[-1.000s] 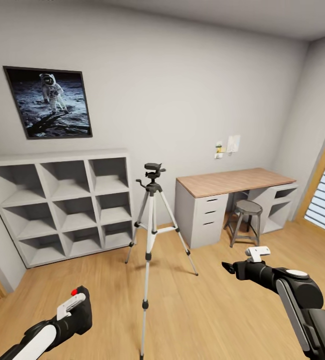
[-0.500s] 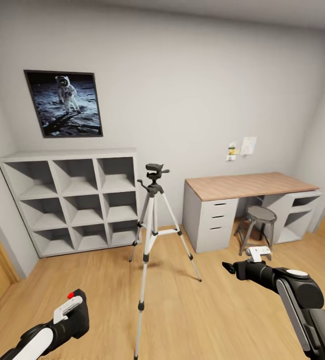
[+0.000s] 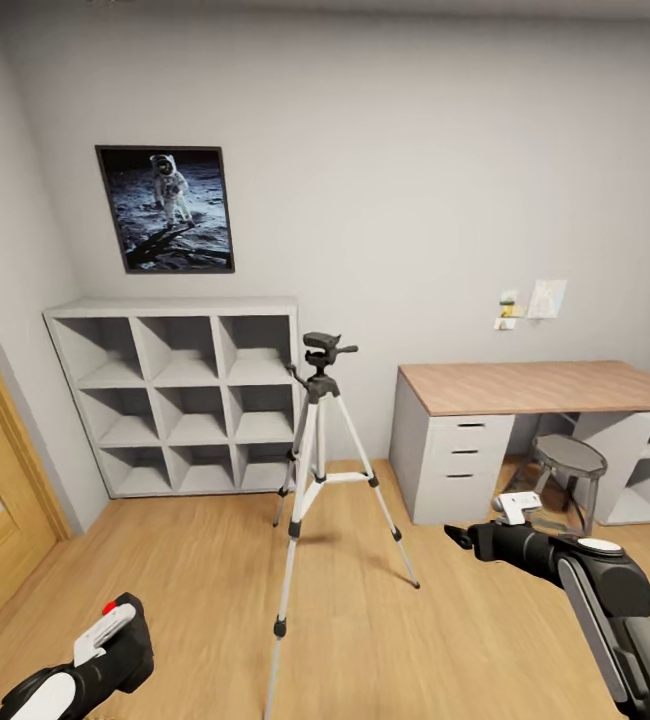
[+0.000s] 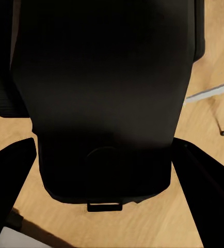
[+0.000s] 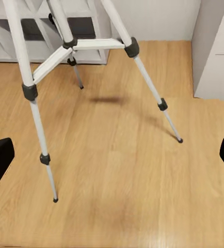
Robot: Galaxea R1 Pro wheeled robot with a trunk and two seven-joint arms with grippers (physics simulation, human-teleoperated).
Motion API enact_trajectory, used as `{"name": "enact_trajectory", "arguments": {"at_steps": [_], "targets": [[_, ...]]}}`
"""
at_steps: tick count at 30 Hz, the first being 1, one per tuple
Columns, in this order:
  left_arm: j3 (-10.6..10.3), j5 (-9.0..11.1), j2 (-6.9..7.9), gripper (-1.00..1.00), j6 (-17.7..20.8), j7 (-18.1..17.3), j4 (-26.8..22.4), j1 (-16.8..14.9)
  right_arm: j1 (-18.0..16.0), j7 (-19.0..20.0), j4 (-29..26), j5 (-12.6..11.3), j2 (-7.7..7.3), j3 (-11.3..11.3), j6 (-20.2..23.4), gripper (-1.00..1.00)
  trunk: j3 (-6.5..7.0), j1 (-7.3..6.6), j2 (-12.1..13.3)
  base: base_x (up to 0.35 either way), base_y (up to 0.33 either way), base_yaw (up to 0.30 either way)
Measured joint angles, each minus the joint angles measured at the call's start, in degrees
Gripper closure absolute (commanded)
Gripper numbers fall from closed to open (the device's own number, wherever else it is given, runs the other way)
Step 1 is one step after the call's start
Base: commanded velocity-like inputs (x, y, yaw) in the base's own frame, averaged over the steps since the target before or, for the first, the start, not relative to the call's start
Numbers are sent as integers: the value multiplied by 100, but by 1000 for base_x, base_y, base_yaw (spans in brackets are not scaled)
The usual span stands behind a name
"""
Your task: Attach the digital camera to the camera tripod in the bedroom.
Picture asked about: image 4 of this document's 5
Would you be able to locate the camera tripod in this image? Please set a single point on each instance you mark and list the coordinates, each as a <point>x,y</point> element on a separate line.
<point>203,95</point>

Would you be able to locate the digital camera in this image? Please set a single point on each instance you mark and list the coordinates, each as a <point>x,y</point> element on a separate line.
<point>104,82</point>

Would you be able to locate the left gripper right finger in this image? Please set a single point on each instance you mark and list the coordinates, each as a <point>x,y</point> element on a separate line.
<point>202,181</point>

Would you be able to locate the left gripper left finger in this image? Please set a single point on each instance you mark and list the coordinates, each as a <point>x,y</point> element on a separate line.
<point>16,161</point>

